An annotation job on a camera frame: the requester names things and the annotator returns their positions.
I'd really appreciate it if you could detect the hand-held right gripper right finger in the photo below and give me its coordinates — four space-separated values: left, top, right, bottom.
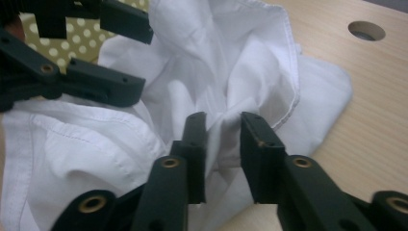
240 111 377 231

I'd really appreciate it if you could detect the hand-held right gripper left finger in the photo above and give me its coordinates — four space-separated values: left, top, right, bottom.
131 111 208 231

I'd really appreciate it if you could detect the yellow-green plastic basket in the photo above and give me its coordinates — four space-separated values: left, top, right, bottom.
18 0 150 75

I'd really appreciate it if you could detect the white shirt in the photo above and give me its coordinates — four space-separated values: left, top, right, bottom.
0 0 354 231

